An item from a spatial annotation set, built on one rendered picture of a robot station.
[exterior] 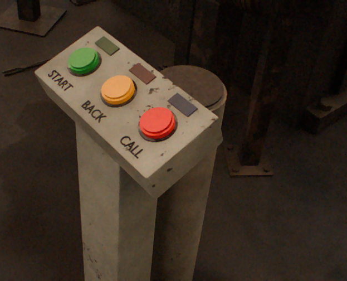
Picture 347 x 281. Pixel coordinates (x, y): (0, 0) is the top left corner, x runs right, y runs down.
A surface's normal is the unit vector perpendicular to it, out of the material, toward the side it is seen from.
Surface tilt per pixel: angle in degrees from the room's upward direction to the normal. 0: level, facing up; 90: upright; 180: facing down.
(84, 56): 20
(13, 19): 0
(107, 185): 90
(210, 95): 0
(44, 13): 0
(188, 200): 90
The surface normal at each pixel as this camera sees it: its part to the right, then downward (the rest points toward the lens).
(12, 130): 0.08, -0.74
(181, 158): 0.65, 0.55
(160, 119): -0.18, -0.56
